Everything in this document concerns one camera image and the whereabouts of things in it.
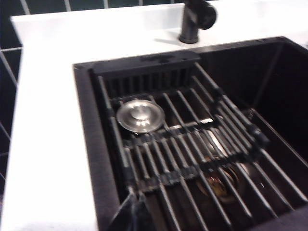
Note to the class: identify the metal sink drain strainer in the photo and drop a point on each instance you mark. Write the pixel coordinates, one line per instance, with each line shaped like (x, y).
(223, 190)

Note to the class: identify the black slotted sink caddy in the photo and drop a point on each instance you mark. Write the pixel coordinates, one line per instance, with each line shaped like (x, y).
(144, 65)

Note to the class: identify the black kitchen sink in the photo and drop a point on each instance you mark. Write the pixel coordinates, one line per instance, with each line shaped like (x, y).
(276, 84)

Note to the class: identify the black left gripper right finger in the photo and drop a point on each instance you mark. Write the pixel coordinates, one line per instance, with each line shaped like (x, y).
(144, 216)

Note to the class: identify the silver sink drain stopper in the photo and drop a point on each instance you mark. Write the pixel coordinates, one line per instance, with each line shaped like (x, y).
(139, 115)

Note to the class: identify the black roll-up sink rack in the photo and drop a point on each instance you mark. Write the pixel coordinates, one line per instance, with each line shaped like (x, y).
(183, 144)

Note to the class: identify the dark metal faucet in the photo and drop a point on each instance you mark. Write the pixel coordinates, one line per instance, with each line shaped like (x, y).
(190, 24)

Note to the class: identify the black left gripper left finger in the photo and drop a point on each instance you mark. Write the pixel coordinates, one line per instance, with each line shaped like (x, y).
(125, 216)

